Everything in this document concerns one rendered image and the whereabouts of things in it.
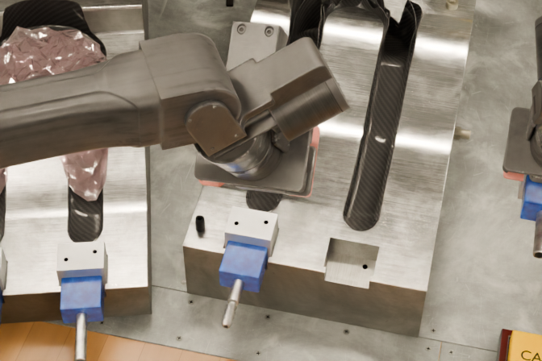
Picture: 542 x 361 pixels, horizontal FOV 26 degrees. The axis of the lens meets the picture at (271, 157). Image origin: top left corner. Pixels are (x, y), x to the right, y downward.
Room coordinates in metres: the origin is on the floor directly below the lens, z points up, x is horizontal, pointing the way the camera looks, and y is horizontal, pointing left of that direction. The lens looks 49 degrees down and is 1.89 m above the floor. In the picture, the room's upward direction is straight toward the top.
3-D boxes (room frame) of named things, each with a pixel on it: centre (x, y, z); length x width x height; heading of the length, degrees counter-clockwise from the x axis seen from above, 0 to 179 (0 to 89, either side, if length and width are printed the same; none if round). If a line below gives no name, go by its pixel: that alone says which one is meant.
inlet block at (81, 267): (0.68, 0.20, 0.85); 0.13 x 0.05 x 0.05; 4
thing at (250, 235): (0.70, 0.03, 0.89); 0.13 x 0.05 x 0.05; 167
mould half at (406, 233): (0.95, -0.09, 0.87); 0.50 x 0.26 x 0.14; 167
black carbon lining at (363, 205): (0.94, -0.08, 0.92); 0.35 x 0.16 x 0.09; 167
